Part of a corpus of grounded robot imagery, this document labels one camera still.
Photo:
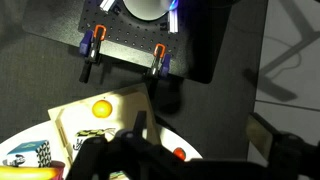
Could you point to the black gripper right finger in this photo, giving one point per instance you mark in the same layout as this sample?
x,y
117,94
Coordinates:
x,y
261,134

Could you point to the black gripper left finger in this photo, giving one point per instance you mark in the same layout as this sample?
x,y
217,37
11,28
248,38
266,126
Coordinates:
x,y
140,123

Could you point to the silver robot base disc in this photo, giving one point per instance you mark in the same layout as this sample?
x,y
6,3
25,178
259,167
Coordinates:
x,y
148,9

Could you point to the pink magenta block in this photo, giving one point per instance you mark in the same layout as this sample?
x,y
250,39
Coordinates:
x,y
60,167

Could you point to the light wooden tray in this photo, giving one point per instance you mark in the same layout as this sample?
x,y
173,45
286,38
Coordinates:
x,y
71,118

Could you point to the orange ball in tray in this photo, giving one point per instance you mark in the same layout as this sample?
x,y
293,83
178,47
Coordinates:
x,y
102,109

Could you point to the red tomato toy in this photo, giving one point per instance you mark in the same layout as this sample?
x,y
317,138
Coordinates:
x,y
180,153

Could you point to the right orange black clamp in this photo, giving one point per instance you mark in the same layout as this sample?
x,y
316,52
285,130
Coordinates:
x,y
161,64

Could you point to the orange black clamp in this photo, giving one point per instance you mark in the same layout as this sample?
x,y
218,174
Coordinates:
x,y
89,48
161,64

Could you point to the left orange black clamp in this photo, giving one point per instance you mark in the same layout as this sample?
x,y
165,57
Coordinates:
x,y
89,48

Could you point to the black white patterned cube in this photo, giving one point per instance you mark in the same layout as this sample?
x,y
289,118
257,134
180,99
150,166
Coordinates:
x,y
30,154

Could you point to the yellow banana toy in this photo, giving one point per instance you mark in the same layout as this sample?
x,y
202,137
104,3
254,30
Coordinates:
x,y
23,173

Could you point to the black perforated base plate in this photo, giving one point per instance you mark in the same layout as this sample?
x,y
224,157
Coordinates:
x,y
194,48

